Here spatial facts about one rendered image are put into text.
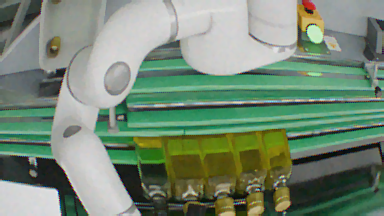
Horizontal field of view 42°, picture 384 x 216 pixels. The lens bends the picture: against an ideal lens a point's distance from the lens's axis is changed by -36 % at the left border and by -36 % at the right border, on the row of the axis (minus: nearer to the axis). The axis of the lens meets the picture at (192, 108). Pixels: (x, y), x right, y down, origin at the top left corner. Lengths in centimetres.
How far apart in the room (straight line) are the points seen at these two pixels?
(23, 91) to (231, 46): 61
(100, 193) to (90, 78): 15
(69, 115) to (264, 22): 32
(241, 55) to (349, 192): 66
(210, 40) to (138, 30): 13
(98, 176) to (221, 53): 25
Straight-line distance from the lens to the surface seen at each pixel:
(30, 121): 134
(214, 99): 134
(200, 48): 95
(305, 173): 153
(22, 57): 144
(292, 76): 130
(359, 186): 153
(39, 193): 139
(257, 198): 121
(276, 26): 99
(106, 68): 82
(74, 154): 85
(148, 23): 85
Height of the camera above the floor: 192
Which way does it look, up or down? 49 degrees down
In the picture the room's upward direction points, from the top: 169 degrees clockwise
